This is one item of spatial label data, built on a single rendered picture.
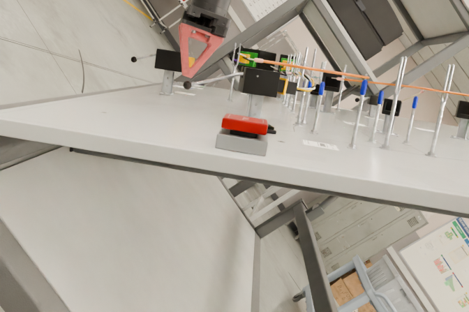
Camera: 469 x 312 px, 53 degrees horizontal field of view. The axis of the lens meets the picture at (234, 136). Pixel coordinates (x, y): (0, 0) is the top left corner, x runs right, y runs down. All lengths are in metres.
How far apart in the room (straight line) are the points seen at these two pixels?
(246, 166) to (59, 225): 0.31
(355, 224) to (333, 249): 0.54
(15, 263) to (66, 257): 0.09
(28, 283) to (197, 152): 0.24
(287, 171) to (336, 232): 7.52
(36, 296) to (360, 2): 1.51
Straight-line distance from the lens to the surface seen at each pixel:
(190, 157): 0.48
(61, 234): 0.68
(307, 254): 1.26
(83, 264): 0.69
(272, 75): 0.74
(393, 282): 4.64
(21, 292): 0.59
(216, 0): 0.72
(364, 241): 8.06
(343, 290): 8.42
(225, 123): 0.51
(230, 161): 0.48
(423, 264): 8.83
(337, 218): 7.94
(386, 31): 1.83
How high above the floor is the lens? 1.15
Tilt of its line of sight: 8 degrees down
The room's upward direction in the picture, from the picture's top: 56 degrees clockwise
